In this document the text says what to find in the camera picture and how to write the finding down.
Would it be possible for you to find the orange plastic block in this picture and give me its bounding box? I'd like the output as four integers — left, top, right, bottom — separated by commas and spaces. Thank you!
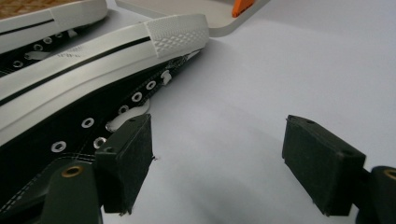
231, 0, 255, 19

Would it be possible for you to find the white flat tray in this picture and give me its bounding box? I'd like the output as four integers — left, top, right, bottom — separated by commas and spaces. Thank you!
115, 0, 272, 38

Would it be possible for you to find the white table sheet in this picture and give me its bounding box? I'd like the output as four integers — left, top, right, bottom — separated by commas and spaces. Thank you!
102, 0, 396, 224

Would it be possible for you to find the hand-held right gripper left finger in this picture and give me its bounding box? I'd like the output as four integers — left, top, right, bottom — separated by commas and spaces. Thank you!
94, 113, 154, 217

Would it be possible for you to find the black canvas sneaker white sole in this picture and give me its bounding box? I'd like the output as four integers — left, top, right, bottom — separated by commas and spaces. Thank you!
0, 0, 109, 78
0, 13, 210, 224

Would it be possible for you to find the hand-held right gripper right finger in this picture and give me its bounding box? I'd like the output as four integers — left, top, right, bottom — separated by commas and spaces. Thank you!
281, 114, 367, 217

